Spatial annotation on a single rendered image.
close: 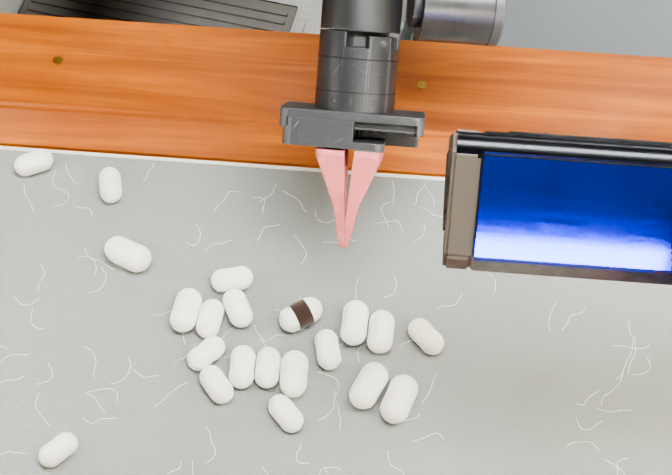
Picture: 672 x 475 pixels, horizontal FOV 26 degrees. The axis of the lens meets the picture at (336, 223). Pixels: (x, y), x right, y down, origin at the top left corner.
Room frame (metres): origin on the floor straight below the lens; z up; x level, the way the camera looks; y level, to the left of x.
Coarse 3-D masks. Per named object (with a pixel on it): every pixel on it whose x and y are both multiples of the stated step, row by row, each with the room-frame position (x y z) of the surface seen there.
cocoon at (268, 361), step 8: (264, 352) 0.46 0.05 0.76; (272, 352) 0.46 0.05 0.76; (256, 360) 0.46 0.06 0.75; (264, 360) 0.46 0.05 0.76; (272, 360) 0.46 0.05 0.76; (280, 360) 0.46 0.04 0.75; (256, 368) 0.45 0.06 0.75; (264, 368) 0.45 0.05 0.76; (272, 368) 0.45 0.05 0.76; (256, 376) 0.44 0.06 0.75; (264, 376) 0.44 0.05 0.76; (272, 376) 0.44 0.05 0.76; (264, 384) 0.44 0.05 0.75; (272, 384) 0.44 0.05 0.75
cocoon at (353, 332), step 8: (352, 304) 0.50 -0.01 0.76; (360, 304) 0.50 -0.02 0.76; (344, 312) 0.50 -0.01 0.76; (352, 312) 0.49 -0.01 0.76; (360, 312) 0.49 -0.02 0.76; (368, 312) 0.50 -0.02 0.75; (344, 320) 0.49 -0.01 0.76; (352, 320) 0.49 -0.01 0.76; (360, 320) 0.49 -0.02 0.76; (344, 328) 0.48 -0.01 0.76; (352, 328) 0.48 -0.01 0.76; (360, 328) 0.48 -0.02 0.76; (344, 336) 0.48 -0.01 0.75; (352, 336) 0.47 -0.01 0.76; (360, 336) 0.48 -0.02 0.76; (352, 344) 0.47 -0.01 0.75
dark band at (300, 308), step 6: (300, 300) 0.51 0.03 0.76; (294, 306) 0.50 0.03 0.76; (300, 306) 0.50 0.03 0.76; (306, 306) 0.50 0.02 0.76; (294, 312) 0.49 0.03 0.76; (300, 312) 0.49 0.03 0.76; (306, 312) 0.49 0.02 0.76; (300, 318) 0.49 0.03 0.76; (306, 318) 0.49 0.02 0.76; (312, 318) 0.49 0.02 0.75; (300, 324) 0.49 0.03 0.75; (306, 324) 0.49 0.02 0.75
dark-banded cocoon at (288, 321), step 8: (312, 304) 0.50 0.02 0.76; (320, 304) 0.50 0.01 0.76; (288, 312) 0.49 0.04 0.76; (312, 312) 0.49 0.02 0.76; (320, 312) 0.50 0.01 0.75; (280, 320) 0.49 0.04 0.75; (288, 320) 0.49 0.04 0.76; (296, 320) 0.49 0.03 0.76; (288, 328) 0.48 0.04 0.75; (296, 328) 0.48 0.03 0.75
